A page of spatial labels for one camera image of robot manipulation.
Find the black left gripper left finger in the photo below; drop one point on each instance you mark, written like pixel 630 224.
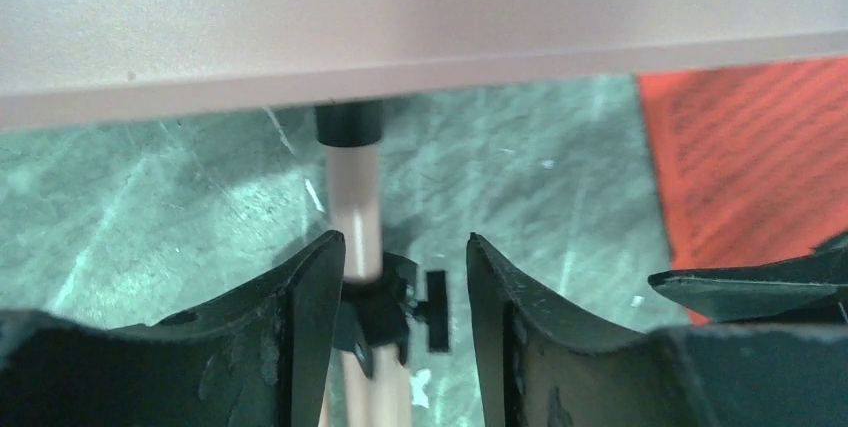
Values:
pixel 256 355

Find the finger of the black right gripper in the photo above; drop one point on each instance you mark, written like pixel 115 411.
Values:
pixel 807 289

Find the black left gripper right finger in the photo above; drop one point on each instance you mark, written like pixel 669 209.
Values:
pixel 544 361

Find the red sheet music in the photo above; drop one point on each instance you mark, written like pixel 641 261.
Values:
pixel 750 161

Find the pink music stand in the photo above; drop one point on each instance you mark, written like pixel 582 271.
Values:
pixel 156 154

